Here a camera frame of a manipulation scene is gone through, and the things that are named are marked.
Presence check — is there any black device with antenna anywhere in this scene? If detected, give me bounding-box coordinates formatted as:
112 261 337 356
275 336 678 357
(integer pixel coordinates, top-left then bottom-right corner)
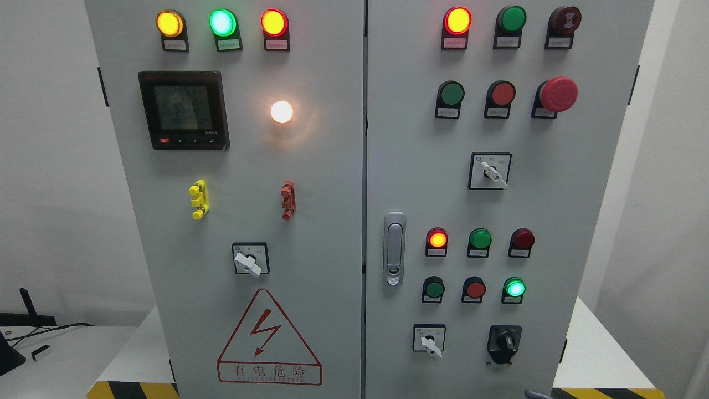
0 288 58 328

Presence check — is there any black digital power meter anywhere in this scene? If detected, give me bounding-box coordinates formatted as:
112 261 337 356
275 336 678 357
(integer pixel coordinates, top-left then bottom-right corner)
138 70 230 151

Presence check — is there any black cable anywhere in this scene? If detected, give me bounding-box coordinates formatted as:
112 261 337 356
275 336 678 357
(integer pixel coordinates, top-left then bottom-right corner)
4 322 95 350

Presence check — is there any yellow indicator light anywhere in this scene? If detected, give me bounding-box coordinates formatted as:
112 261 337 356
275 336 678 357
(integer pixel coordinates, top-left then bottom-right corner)
156 9 188 52

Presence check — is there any red lit indicator top right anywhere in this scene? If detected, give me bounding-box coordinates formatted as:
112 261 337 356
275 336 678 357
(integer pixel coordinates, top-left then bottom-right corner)
441 7 473 50

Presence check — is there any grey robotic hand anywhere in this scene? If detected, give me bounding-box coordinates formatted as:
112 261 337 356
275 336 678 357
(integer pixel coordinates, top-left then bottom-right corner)
524 391 553 399

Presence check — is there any green indicator top right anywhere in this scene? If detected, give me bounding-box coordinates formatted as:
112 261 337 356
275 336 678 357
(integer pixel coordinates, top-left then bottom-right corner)
493 6 527 49

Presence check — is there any red terminal connector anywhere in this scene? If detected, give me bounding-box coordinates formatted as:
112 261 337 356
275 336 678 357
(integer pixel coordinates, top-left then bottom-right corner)
280 180 296 221

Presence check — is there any white selector switch upper right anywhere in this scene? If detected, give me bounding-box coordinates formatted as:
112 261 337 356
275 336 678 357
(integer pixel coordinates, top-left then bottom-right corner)
468 152 512 190

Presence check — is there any black rotary knob switch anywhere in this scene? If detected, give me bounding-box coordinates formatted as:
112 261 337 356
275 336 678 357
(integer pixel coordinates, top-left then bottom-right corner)
487 324 522 365

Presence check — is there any white selector switch left door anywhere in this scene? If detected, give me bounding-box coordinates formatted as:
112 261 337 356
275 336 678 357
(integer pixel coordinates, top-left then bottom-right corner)
232 242 270 278

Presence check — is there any white glowing indicator lamp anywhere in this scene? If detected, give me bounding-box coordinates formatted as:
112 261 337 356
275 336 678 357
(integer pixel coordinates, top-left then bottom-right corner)
269 100 294 124

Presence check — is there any grey right cabinet door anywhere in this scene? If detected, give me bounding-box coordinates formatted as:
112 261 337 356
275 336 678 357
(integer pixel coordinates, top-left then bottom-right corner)
364 1 654 398

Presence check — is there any green push button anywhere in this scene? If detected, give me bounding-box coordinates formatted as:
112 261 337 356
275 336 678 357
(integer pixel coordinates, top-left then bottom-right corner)
435 80 464 120
421 276 445 304
501 276 526 305

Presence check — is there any white selector switch lower right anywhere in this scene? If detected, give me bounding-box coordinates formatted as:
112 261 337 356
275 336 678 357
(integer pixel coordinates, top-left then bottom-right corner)
412 324 446 359

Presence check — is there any red push button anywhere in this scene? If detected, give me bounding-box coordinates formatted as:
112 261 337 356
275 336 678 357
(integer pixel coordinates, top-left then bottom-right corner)
461 276 486 304
484 79 516 119

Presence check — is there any red electric hazard warning sign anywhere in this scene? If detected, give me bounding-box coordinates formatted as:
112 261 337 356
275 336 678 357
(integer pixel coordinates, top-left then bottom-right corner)
216 288 322 386

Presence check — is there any red-orange indicator light top left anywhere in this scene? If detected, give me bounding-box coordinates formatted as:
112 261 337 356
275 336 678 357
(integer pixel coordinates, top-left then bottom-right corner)
260 8 290 52

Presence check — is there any black stand at left edge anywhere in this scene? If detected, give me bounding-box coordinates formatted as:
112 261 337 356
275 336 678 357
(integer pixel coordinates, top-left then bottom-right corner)
0 332 26 376

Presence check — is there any dark red buzzer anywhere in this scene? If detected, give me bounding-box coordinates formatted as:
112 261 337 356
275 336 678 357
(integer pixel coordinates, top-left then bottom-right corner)
544 7 582 50

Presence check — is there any red push button lower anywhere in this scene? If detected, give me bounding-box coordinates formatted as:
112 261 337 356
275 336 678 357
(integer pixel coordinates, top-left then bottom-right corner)
461 276 486 304

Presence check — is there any yellow terminal connector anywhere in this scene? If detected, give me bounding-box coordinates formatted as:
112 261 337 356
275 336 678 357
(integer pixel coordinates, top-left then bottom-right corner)
188 179 210 220

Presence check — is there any white selector switch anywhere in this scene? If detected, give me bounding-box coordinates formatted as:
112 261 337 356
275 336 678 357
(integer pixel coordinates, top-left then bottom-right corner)
412 324 446 359
468 152 512 190

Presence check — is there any red push button upper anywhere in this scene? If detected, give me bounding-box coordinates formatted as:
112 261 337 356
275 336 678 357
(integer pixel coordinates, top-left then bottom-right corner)
484 79 516 119

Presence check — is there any red indicator middle right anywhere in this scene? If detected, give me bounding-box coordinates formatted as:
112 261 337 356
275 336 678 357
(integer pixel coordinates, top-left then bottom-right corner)
507 228 535 258

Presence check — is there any red emergency stop mushroom button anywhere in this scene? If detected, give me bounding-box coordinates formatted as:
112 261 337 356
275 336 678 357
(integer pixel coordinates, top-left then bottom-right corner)
530 76 578 120

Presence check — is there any green push button upper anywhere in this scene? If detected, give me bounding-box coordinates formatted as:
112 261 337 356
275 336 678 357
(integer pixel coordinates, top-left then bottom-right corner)
435 80 464 120

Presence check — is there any green push button lower right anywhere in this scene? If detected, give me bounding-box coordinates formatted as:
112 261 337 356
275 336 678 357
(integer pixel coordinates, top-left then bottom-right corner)
501 276 526 305

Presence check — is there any red lit indicator middle left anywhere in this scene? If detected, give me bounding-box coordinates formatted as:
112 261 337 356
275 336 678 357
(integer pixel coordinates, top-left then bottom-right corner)
425 227 448 257

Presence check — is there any silver door handle lock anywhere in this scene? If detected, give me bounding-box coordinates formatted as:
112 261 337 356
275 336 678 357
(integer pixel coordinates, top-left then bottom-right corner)
383 212 406 287

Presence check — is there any red lit indicator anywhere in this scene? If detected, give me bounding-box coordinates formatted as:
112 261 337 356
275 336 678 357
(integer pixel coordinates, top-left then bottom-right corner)
441 7 473 50
425 227 448 257

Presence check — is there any grey left cabinet door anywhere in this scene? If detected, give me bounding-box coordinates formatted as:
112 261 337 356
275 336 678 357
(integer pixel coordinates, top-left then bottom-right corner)
85 1 364 398

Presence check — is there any small white black adapter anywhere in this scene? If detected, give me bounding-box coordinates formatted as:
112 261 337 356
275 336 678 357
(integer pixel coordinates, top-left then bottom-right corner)
30 345 53 362

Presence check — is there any green push button lower left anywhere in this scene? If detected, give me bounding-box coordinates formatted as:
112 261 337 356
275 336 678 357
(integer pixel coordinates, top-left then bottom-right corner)
421 276 445 304

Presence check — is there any grey cabinet door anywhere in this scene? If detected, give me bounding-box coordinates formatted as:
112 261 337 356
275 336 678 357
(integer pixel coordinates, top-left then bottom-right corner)
85 1 364 398
364 1 654 398

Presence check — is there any green indicator middle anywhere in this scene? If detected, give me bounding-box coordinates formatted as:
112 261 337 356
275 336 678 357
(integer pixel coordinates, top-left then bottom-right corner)
466 228 492 258

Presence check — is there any green lit indicator light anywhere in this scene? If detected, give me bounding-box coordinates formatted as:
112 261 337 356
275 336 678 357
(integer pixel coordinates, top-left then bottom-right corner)
209 8 243 52

